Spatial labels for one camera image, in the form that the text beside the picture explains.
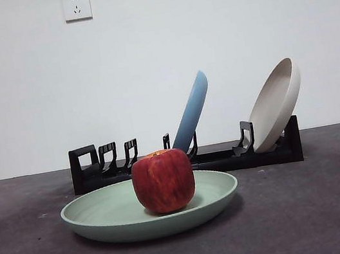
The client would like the white wall socket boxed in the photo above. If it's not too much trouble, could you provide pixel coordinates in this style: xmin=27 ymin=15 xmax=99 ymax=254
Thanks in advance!
xmin=62 ymin=0 xmax=94 ymax=24

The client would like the cream white plate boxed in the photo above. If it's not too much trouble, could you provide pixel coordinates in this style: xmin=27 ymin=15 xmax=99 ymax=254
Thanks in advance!
xmin=238 ymin=55 xmax=313 ymax=155

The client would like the blue plate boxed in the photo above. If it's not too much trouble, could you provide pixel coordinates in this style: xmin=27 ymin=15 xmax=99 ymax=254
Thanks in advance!
xmin=160 ymin=68 xmax=220 ymax=159

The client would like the red apple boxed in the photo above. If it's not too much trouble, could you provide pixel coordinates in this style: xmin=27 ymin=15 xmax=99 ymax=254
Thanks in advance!
xmin=128 ymin=145 xmax=200 ymax=218

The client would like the green plate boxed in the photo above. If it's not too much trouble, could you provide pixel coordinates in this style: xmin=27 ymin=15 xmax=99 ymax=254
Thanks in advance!
xmin=56 ymin=161 xmax=245 ymax=253

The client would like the black plate rack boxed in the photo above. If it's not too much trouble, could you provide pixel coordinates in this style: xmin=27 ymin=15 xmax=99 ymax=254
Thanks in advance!
xmin=67 ymin=111 xmax=305 ymax=199

